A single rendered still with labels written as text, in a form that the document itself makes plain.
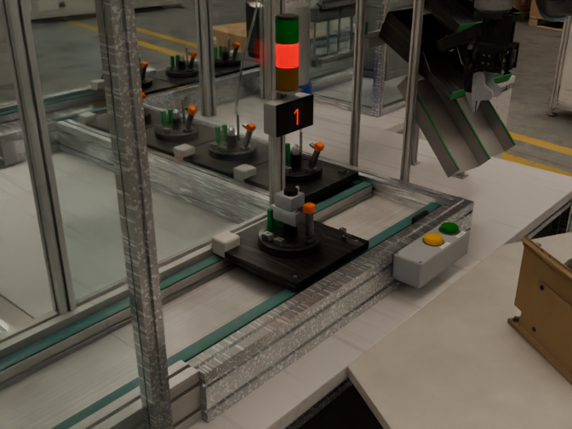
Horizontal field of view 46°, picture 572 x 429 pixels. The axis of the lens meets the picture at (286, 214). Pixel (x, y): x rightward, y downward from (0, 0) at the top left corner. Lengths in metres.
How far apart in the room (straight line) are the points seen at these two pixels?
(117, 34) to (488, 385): 0.87
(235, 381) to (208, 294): 0.27
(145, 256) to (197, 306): 0.48
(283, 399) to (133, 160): 0.56
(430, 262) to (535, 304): 0.23
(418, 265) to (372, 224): 0.28
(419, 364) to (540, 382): 0.21
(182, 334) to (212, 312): 0.09
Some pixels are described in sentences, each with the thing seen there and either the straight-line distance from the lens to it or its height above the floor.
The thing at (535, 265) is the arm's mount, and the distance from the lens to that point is 1.34.
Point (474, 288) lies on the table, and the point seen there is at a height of 0.86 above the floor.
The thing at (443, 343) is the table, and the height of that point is 0.86.
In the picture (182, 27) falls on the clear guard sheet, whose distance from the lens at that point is 1.30.
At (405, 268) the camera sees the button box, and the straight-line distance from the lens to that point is 1.43.
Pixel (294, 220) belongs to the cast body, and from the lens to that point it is 1.38.
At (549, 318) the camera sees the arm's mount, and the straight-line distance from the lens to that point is 1.33.
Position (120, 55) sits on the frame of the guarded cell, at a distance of 0.78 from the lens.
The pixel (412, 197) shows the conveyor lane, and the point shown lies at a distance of 1.75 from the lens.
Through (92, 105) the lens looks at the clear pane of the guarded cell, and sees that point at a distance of 0.78.
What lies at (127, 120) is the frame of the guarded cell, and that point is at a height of 1.41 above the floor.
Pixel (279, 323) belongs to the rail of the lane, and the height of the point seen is 0.96.
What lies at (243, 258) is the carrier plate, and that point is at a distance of 1.38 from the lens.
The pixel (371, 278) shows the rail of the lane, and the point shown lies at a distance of 1.40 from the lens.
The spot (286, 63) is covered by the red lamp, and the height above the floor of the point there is 1.32.
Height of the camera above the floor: 1.64
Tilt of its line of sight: 25 degrees down
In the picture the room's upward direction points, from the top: straight up
